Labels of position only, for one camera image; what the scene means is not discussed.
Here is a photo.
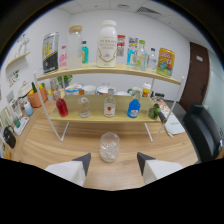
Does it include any small red liquid bottle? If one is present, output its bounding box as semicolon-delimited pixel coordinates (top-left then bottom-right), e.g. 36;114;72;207
55;94;70;118

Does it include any yellow drink can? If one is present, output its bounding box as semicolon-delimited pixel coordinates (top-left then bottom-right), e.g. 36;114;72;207
156;47;176;78

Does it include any clear glass cup with ice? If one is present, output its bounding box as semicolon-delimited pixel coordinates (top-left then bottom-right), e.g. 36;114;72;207
99;132;121;163

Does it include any green cup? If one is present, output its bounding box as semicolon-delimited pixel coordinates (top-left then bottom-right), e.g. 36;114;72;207
12;114;21;129

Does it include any clear vodka bottle red label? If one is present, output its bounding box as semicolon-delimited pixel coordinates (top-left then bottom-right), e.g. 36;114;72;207
103;88;117;118

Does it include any yellow cup white lid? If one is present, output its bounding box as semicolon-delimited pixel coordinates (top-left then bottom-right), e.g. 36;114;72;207
142;82;152;98

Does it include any white paper pad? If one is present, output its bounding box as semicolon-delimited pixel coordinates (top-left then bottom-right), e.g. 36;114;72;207
164;113;186;136

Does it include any glass jar with green leaves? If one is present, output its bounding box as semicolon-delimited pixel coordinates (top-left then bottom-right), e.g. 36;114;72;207
147;103;161;120

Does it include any black chair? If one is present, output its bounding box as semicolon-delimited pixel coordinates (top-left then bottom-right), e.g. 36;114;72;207
183;103;224;163

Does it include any small blue liquid bottle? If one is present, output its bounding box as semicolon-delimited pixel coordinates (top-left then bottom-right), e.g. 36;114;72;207
127;90;141;119

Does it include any white kitchen scale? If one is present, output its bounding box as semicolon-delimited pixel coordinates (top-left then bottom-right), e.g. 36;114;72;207
13;116;30;136

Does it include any black kettle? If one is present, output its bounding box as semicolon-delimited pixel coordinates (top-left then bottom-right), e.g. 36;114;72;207
3;125;17;149

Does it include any white and blue bottle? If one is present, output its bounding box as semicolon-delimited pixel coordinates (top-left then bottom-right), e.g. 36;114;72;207
23;100;34;117

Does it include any patterned bowl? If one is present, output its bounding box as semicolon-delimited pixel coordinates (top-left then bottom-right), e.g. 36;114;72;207
65;84;83;97

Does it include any white bowl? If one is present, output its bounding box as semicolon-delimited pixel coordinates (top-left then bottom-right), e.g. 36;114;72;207
82;85;98;96

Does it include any white bowl coloured rim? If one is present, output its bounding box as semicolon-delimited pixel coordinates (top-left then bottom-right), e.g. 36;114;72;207
96;85;116;96

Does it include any green potted plant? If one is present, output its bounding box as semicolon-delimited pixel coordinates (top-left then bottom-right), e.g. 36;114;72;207
57;74;73;88

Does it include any brown door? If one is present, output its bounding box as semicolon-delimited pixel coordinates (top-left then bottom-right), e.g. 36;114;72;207
179;42;210;112

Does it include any clear bottle blue cap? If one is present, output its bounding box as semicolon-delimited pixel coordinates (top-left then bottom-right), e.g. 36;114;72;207
147;47;158;70

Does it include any small pink bottle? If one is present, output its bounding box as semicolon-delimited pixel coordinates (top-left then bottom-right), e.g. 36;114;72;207
59;45;68;69

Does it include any light blue bottle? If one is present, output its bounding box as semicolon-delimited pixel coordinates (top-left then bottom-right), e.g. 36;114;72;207
126;42;138;66

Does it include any small teal bottle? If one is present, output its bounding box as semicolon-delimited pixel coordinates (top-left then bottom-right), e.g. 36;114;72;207
81;40;90;65

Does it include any tall black and silver can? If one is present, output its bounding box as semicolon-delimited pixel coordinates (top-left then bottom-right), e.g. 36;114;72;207
42;31;60;74

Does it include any glass jar with cork lid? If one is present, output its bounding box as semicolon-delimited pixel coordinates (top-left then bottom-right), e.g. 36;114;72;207
66;25;84;70

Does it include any large white milk bottle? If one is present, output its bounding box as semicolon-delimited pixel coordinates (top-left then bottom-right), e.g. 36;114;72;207
96;19;118;68

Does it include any ceiling air vent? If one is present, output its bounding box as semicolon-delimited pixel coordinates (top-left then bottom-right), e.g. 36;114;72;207
136;6;162;16

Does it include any two-tier wooden rack white frame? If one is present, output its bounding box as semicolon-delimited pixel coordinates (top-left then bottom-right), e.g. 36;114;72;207
33;62;186;143

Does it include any wooden wall shelf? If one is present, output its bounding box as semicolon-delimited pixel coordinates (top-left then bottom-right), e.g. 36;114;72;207
6;49;32;68

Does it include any wall poster group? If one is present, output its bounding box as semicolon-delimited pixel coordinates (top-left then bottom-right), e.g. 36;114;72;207
116;34;139;58

